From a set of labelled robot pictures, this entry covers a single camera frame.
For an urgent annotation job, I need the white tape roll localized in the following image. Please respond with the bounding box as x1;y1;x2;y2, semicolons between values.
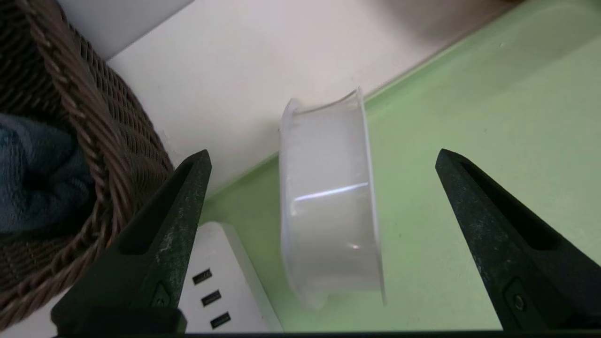
278;87;386;310

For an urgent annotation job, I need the dark grey towel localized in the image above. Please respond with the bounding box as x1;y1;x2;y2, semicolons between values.
0;114;95;235

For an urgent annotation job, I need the light green plastic tray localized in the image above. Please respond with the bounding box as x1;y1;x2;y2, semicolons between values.
200;0;601;334

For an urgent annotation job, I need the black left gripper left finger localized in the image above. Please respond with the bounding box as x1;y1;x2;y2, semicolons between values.
51;149;213;331

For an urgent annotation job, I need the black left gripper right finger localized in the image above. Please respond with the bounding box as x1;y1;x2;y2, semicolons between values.
435;148;601;331

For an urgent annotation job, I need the dark brown wicker basket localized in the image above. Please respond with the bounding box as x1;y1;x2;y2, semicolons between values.
0;0;175;329

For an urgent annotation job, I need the white power strip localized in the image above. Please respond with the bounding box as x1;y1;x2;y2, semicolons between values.
177;222;284;334

